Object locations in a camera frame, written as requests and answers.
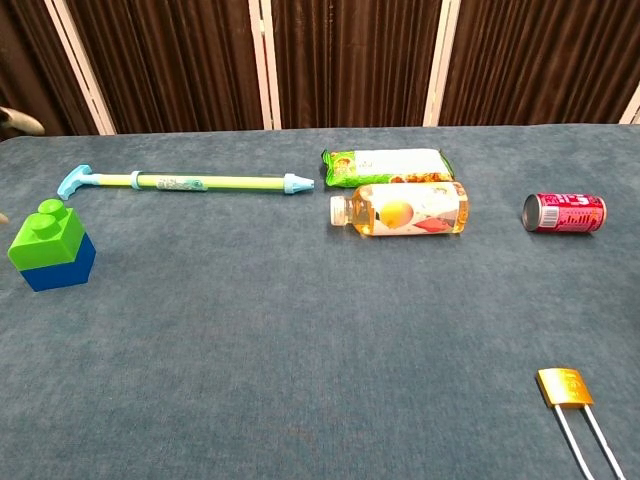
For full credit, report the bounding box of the orange juice plastic bottle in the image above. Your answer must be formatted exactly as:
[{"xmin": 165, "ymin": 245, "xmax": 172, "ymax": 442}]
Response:
[{"xmin": 328, "ymin": 181, "xmax": 471, "ymax": 238}]

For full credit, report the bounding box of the green toy building block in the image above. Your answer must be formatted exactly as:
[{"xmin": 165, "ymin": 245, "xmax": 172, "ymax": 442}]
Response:
[{"xmin": 6, "ymin": 198, "xmax": 87, "ymax": 273}]

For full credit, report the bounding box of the blue toy building block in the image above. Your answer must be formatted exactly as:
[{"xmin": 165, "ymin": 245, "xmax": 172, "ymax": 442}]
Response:
[{"xmin": 19, "ymin": 232, "xmax": 98, "ymax": 293}]

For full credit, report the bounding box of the red soda can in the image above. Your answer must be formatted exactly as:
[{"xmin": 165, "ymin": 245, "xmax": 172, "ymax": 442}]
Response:
[{"xmin": 521, "ymin": 192, "xmax": 608, "ymax": 235}]

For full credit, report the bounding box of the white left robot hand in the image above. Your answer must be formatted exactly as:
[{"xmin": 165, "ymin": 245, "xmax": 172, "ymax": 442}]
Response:
[{"xmin": 0, "ymin": 106, "xmax": 46, "ymax": 225}]

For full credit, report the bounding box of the brown curtain screen panel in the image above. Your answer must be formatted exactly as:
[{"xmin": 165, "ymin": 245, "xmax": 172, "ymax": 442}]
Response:
[
  {"xmin": 0, "ymin": 0, "xmax": 104, "ymax": 140},
  {"xmin": 258, "ymin": 0, "xmax": 454, "ymax": 131},
  {"xmin": 423, "ymin": 0, "xmax": 640, "ymax": 128},
  {"xmin": 43, "ymin": 0, "xmax": 275, "ymax": 136}
]

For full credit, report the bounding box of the green white snack packet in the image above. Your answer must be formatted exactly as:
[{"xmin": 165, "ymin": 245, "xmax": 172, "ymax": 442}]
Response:
[{"xmin": 320, "ymin": 147, "xmax": 457, "ymax": 190}]

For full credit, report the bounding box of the teal felt table cover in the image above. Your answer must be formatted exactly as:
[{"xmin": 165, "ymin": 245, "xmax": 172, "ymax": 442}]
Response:
[{"xmin": 0, "ymin": 123, "xmax": 640, "ymax": 480}]

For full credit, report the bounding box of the gold long-shackle padlock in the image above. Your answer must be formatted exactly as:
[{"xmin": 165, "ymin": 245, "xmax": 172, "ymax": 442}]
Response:
[{"xmin": 535, "ymin": 367, "xmax": 628, "ymax": 480}]

